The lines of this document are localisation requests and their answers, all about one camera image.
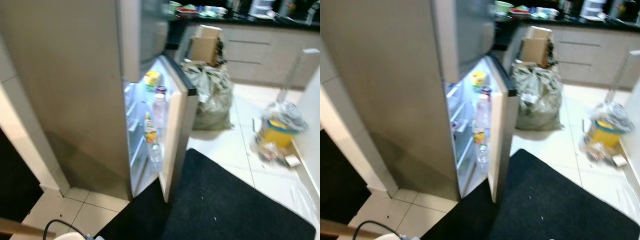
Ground small clear water bottle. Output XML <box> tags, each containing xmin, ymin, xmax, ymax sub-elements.
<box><xmin>476</xmin><ymin>143</ymin><xmax>491</xmax><ymax>173</ymax></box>
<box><xmin>149</xmin><ymin>142</ymin><xmax>164</xmax><ymax>173</ymax></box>

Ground tall cardboard box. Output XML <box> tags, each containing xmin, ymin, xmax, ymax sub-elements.
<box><xmin>520</xmin><ymin>26</ymin><xmax>553</xmax><ymax>68</ymax></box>
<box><xmin>189</xmin><ymin>25</ymin><xmax>223</xmax><ymax>67</ymax></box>

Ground grey fridge lower door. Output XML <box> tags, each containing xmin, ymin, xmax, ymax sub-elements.
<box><xmin>485</xmin><ymin>52</ymin><xmax>519</xmax><ymax>203</ymax></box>
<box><xmin>157</xmin><ymin>52</ymin><xmax>199</xmax><ymax>203</ymax></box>

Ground large clear water bottle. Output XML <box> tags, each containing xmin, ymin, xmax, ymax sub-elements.
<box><xmin>475</xmin><ymin>94</ymin><xmax>492</xmax><ymax>132</ymax></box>
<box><xmin>151</xmin><ymin>94</ymin><xmax>168</xmax><ymax>131</ymax></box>

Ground grey-green sack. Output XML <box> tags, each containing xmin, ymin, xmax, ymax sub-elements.
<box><xmin>181</xmin><ymin>60</ymin><xmax>235</xmax><ymax>132</ymax></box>
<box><xmin>511</xmin><ymin>62</ymin><xmax>565</xmax><ymax>132</ymax></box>

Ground beige kitchen cabinet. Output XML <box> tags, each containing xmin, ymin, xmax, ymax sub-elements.
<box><xmin>502</xmin><ymin>24</ymin><xmax>640</xmax><ymax>91</ymax></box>
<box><xmin>172</xmin><ymin>22</ymin><xmax>321</xmax><ymax>91</ymax></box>

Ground black kitchen counter top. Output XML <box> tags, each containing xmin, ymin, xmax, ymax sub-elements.
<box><xmin>495</xmin><ymin>17</ymin><xmax>640</xmax><ymax>32</ymax></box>
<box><xmin>170</xmin><ymin>15</ymin><xmax>321</xmax><ymax>32</ymax></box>

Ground clear plastic tub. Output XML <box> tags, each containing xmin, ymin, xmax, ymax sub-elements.
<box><xmin>532</xmin><ymin>7</ymin><xmax>560</xmax><ymax>20</ymax></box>
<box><xmin>200</xmin><ymin>5</ymin><xmax>228</xmax><ymax>20</ymax></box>

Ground black floor mat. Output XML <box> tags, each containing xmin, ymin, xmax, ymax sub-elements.
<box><xmin>320</xmin><ymin>129</ymin><xmax>372</xmax><ymax>223</ymax></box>
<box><xmin>0</xmin><ymin>127</ymin><xmax>44</xmax><ymax>223</ymax></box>
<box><xmin>422</xmin><ymin>148</ymin><xmax>640</xmax><ymax>240</ymax></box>
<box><xmin>95</xmin><ymin>148</ymin><xmax>317</xmax><ymax>240</ymax></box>

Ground pale grey upright bar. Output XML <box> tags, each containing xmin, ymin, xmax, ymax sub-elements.
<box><xmin>277</xmin><ymin>47</ymin><xmax>321</xmax><ymax>103</ymax></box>
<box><xmin>605</xmin><ymin>49</ymin><xmax>640</xmax><ymax>103</ymax></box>

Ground yellow bin in plastic bag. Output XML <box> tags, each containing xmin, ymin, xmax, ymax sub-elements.
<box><xmin>580</xmin><ymin>102</ymin><xmax>636</xmax><ymax>166</ymax></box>
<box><xmin>252</xmin><ymin>100</ymin><xmax>309</xmax><ymax>168</ymax></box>

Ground white stacked container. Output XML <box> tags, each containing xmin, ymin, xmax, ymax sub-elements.
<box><xmin>248</xmin><ymin>0</ymin><xmax>276</xmax><ymax>20</ymax></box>
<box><xmin>580</xmin><ymin>0</ymin><xmax>608</xmax><ymax>21</ymax></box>

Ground orange juice bottle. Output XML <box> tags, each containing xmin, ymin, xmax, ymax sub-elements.
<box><xmin>144</xmin><ymin>112</ymin><xmax>158</xmax><ymax>146</ymax></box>
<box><xmin>472</xmin><ymin>117</ymin><xmax>486</xmax><ymax>146</ymax></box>

